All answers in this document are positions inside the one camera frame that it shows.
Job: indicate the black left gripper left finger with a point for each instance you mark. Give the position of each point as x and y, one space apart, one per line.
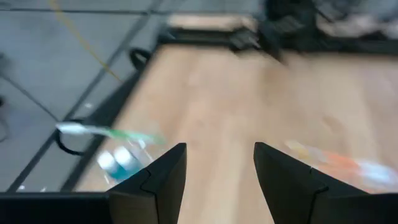
155 193

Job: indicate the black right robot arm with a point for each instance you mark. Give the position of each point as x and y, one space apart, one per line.
273 34

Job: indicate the pink white toothbrush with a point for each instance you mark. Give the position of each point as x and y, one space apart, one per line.
339 163

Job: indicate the black frame corner hook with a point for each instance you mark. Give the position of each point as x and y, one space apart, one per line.
133 59

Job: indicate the black aluminium table frame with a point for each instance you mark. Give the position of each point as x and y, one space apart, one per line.
107 109

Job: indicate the green white toothbrush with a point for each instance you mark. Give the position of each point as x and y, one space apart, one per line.
118 133

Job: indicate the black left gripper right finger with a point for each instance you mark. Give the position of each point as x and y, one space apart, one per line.
295 193

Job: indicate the blue mouthwash bottle white cap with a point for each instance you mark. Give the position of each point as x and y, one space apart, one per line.
127 160
109 165

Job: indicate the clear acrylic organizer box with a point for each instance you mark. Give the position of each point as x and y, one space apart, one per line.
143 155

